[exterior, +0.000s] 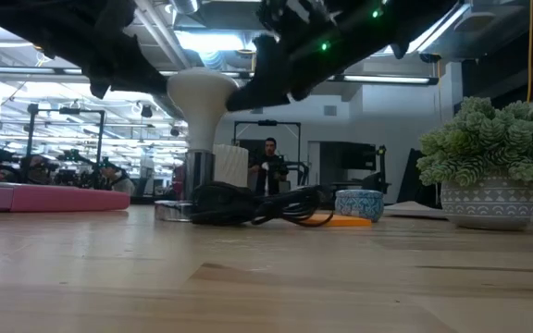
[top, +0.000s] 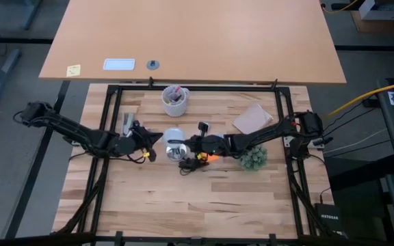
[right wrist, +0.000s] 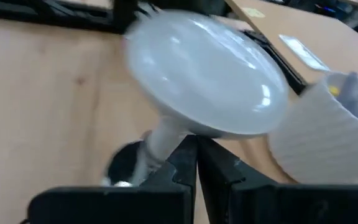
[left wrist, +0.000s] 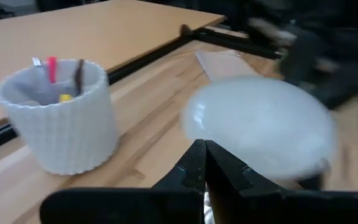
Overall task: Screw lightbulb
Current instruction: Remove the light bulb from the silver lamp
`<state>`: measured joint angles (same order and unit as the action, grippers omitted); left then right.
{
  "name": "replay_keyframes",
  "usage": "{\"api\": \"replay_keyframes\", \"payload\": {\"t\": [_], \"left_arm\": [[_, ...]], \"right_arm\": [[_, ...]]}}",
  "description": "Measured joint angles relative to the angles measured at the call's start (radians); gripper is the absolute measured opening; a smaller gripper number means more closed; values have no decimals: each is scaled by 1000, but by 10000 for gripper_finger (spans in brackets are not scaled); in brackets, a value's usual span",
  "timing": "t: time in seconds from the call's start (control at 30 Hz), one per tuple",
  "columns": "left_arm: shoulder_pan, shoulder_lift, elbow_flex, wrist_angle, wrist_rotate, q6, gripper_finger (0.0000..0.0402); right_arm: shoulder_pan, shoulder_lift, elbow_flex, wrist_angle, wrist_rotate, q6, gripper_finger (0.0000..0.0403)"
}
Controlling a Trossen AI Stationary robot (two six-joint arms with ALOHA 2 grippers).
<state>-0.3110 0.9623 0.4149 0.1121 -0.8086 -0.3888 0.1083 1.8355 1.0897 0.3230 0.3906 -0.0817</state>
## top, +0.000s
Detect green succulent in patterned pot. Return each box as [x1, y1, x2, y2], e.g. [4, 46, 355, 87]
[239, 145, 268, 172]

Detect white textured mug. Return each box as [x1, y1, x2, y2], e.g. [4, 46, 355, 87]
[161, 84, 190, 118]

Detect chrome lamp socket base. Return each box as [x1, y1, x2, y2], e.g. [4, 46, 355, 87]
[165, 143, 188, 162]

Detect black power cord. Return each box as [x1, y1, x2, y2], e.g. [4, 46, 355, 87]
[178, 155, 210, 176]

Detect yellow cable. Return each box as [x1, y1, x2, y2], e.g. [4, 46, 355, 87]
[323, 79, 394, 119]

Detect grey box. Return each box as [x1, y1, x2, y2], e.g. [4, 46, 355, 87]
[358, 0, 394, 21]

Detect yellow sticky note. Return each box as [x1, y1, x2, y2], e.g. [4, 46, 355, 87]
[66, 64, 81, 78]

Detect tan desk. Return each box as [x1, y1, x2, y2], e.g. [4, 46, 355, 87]
[38, 0, 347, 85]

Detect white label card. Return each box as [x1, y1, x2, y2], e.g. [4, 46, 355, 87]
[103, 58, 137, 72]

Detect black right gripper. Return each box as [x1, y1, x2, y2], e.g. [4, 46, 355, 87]
[167, 121, 228, 157]

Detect black aluminium table frame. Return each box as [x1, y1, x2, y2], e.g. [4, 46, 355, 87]
[49, 77, 350, 246]

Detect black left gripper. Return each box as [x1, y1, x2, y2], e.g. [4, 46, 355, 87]
[114, 119, 165, 163]

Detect white flood light bulb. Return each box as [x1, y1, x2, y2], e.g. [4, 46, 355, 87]
[161, 127, 186, 150]

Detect cardboard box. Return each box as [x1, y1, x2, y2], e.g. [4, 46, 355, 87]
[350, 0, 394, 34]

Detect black network switch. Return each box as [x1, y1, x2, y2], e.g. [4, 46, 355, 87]
[315, 202, 343, 236]

